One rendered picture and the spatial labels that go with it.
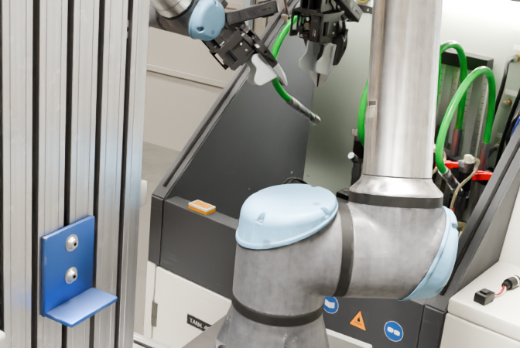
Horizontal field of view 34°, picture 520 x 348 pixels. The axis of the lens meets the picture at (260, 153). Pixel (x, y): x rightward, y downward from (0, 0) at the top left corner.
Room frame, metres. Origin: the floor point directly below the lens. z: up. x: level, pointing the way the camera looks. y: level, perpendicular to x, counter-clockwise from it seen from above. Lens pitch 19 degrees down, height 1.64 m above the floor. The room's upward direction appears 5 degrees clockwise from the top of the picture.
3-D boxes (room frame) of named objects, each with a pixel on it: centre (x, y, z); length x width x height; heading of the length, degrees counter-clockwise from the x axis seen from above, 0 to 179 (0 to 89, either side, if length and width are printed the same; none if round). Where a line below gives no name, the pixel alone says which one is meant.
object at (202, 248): (1.52, -0.07, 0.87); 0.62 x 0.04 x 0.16; 54
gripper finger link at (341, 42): (1.58, -0.12, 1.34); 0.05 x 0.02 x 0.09; 54
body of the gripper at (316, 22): (1.58, -0.09, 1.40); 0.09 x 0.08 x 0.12; 144
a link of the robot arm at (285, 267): (0.96, -0.05, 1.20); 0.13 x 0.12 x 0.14; 98
